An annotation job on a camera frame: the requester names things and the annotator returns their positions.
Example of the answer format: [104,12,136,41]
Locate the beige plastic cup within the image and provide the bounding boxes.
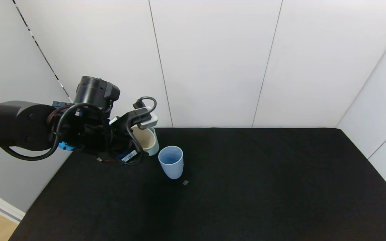
[131,126,156,152]

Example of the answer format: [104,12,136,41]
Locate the green plastic cup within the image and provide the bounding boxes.
[147,127,160,157]

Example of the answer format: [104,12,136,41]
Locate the blue plastic cup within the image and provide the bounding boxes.
[158,146,184,180]

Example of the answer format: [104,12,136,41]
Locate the black camera cable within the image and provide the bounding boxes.
[126,96,157,165]

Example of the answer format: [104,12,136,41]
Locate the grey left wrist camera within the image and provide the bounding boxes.
[135,106,158,130]

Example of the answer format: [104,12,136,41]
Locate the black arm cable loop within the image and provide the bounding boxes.
[1,102,110,161]

